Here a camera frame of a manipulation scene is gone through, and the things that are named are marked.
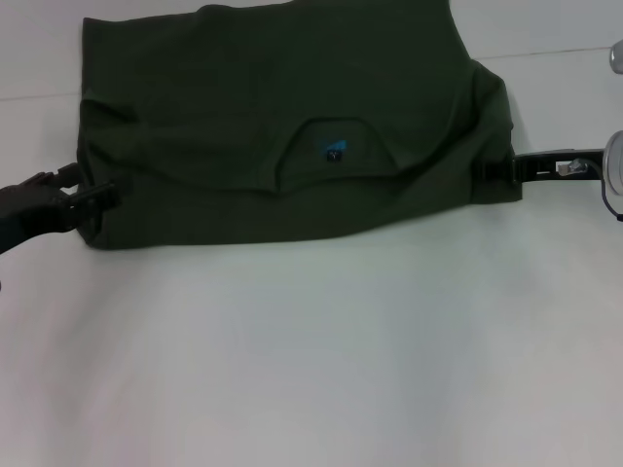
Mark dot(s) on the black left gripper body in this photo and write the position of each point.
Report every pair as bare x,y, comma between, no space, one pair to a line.
29,209

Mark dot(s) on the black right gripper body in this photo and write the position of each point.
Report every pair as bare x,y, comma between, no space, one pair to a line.
560,168

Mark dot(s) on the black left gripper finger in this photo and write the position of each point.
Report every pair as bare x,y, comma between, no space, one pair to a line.
68,172
95,197

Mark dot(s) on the dark green FREE t-shirt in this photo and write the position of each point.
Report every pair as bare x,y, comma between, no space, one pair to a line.
292,146

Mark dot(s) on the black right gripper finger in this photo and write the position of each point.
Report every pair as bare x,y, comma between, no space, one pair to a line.
496,170

